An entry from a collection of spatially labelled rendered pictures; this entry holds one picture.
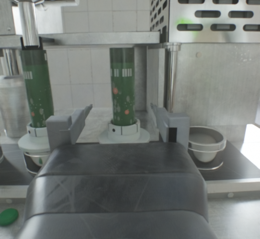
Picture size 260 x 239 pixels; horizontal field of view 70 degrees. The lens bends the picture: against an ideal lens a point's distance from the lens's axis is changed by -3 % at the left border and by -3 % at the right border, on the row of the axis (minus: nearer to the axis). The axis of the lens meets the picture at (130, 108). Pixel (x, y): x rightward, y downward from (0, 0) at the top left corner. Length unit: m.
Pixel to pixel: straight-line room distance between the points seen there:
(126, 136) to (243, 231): 0.16
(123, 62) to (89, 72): 1.54
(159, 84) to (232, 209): 0.18
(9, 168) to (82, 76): 1.51
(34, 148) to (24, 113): 0.19
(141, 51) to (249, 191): 0.40
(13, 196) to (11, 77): 0.24
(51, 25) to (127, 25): 1.25
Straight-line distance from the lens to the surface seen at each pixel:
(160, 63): 0.29
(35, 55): 0.26
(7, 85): 0.43
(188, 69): 0.32
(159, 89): 0.30
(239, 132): 0.41
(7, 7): 0.39
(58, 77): 1.84
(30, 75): 0.26
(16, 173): 0.31
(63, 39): 0.35
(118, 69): 0.23
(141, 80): 0.53
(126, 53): 0.23
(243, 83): 0.36
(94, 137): 0.40
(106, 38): 0.34
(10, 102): 0.44
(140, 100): 0.55
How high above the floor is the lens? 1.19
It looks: 17 degrees down
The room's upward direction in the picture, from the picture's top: 1 degrees counter-clockwise
